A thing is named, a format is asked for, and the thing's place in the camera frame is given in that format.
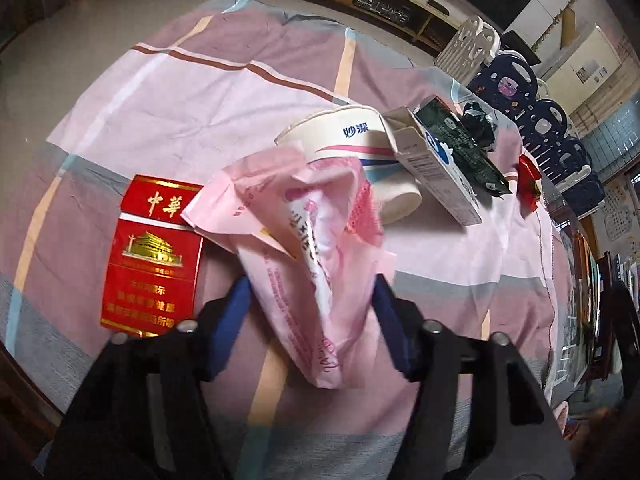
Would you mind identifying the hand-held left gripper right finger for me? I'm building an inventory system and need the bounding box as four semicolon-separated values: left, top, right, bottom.
372;274;576;480

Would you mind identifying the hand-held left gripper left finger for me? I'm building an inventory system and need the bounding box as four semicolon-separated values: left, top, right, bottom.
32;276;253;480

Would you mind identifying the pink plastic bag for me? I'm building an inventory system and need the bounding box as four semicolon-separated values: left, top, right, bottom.
180;147;398;391

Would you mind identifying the red cigarette pack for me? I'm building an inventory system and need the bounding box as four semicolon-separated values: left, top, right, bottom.
100;174;206;338

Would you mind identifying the white blue carton box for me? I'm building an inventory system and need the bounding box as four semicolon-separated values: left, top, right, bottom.
380;106;483;227

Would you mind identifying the dark green snack wrapper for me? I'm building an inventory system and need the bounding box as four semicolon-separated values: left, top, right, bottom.
415;96;511;198

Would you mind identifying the white paper cup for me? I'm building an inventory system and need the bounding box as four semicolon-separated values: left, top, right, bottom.
274;105;423;223

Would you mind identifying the red crumpled wrapper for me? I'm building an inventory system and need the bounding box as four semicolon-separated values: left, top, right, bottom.
516;154;543;218

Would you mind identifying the orange cover book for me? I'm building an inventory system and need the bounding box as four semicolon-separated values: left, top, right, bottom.
570;232;593;331

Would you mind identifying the stack of colourful books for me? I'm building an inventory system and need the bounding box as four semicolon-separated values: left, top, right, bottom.
587;255;603;336

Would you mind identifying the black crumpled plastic bag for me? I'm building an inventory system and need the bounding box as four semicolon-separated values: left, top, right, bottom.
460;101;498;152

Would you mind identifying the plaid pink grey blanket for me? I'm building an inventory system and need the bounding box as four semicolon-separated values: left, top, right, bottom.
0;0;576;480

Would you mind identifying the dark wooden coffee table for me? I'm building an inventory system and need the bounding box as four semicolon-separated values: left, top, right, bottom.
0;180;618;461

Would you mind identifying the dark wooden side table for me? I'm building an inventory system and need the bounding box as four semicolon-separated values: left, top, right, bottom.
597;252;640;401

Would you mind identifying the stack of navy plastic chairs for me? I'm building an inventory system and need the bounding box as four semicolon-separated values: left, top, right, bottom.
467;52;608;221

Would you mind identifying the small black monitor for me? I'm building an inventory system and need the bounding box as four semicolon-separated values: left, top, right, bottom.
500;30;543;66

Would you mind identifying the black audio amplifier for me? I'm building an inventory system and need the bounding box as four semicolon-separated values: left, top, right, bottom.
352;0;416;23

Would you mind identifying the white standing air conditioner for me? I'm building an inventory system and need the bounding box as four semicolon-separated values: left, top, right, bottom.
560;24;626;111

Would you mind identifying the ivy garland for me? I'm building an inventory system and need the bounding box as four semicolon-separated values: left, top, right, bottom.
535;0;591;46

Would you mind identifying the wall chart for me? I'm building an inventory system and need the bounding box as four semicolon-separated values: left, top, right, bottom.
602;180;638;246

